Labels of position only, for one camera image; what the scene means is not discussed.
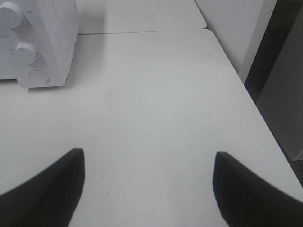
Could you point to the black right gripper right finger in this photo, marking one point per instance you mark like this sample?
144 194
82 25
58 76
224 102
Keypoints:
246 200

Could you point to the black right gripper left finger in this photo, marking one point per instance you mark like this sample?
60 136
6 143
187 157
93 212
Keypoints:
48 199

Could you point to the round door release button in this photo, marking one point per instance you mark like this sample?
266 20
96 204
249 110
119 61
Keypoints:
39 76

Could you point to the lower white timer knob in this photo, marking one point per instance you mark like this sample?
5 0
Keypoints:
26 53

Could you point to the white microwave oven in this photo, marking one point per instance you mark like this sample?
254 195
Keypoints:
52 26

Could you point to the white cabinet panel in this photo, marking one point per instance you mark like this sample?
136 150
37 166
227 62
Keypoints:
239 26

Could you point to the upper white power knob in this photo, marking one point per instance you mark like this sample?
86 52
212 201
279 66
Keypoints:
11 15

